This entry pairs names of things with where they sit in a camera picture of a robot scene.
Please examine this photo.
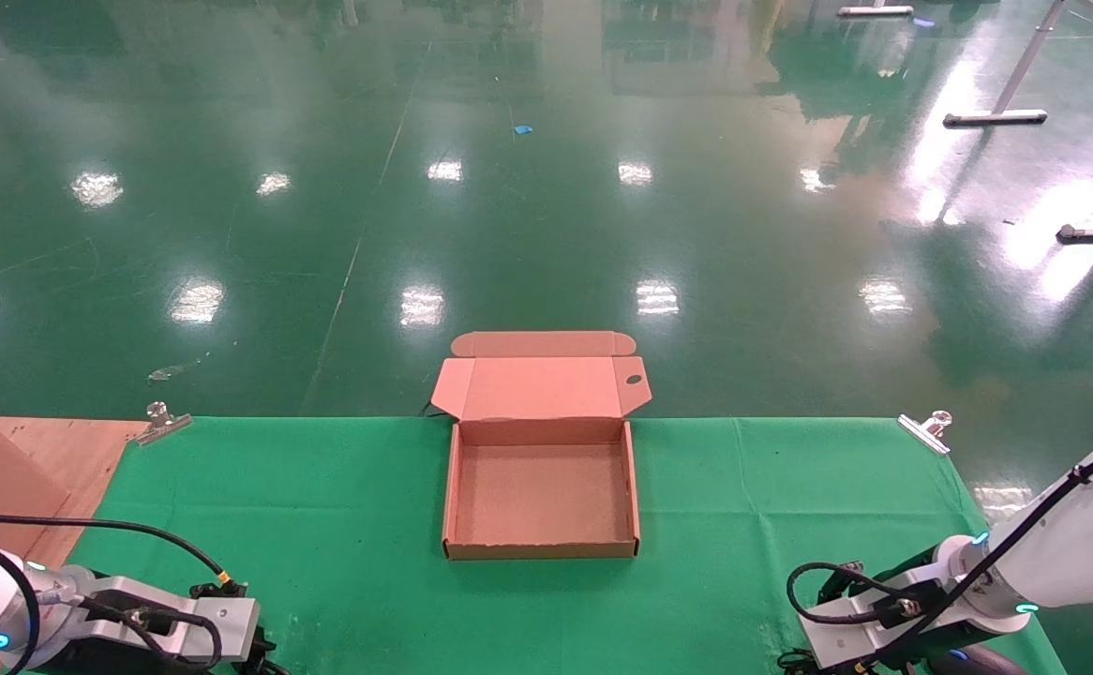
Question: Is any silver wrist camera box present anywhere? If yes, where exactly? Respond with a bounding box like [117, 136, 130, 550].
[801, 561, 974, 672]
[78, 575, 262, 668]

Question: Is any black cable with yellow connector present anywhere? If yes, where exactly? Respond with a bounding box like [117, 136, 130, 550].
[0, 509, 232, 601]

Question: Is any green table cloth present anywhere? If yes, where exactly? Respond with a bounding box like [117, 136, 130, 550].
[26, 416, 1069, 675]

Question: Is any open brown cardboard box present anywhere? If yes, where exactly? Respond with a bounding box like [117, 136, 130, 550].
[429, 330, 652, 562]

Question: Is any silver metal spring clip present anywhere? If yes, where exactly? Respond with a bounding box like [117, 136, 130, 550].
[897, 410, 953, 458]
[134, 401, 193, 447]

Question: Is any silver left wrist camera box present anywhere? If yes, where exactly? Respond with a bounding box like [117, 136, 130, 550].
[78, 575, 262, 668]

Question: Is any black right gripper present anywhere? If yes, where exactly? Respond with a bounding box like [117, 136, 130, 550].
[921, 645, 1031, 675]

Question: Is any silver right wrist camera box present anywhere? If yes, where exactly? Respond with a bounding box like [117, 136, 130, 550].
[801, 561, 974, 672]

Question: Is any white table leg frame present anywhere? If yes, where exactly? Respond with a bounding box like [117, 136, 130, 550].
[942, 0, 1070, 128]

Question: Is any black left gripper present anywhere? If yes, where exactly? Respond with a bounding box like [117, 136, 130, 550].
[40, 633, 277, 675]

